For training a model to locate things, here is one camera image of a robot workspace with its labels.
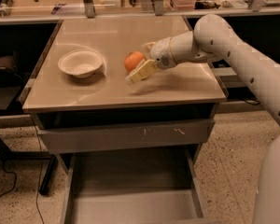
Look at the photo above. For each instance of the grey metal post left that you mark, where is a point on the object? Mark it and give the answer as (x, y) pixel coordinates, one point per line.
(89, 8)

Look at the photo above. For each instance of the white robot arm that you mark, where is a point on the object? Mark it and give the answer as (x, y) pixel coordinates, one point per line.
(213, 37)

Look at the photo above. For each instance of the open grey middle drawer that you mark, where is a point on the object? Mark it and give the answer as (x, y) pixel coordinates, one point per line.
(134, 186)

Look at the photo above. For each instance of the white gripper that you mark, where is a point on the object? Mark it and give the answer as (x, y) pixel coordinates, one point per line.
(160, 54)

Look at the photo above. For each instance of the grey drawer cabinet with counter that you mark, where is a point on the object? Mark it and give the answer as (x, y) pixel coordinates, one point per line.
(57, 100)

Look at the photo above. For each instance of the white paper bowl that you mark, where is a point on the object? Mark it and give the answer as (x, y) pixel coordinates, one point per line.
(80, 63)

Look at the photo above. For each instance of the orange fruit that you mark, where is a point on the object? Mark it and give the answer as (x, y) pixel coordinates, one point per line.
(133, 59)

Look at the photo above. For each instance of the closed grey top drawer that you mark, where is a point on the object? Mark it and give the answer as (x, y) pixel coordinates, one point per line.
(127, 136)

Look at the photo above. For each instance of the grey metal post middle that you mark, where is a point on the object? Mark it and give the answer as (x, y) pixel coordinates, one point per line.
(158, 6)

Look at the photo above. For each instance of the black table leg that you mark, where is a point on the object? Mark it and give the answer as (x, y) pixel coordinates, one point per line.
(44, 187)

